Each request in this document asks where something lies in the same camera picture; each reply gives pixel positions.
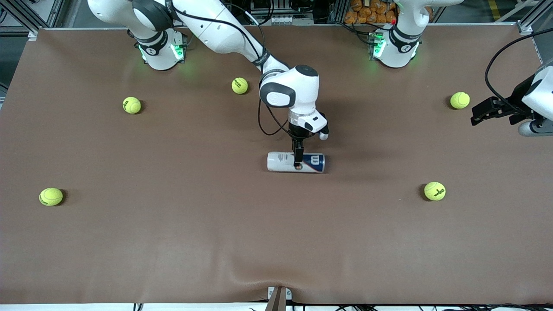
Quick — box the orange packaged goods pile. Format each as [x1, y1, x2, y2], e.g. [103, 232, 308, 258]
[344, 0, 433, 25]

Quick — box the white and blue tennis can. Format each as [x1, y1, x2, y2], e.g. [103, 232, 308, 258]
[267, 151, 326, 174]

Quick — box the grey metal mounting bracket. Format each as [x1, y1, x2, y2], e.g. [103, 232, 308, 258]
[267, 286, 292, 301]

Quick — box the brown table mat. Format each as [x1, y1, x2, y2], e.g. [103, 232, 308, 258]
[0, 24, 553, 305]

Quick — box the white terminal strip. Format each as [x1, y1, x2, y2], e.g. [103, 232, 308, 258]
[270, 15, 314, 25]

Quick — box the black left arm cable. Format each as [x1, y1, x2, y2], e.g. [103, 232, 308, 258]
[484, 31, 553, 114]

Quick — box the brown camera pole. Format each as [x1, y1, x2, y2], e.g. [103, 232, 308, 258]
[264, 287, 287, 311]

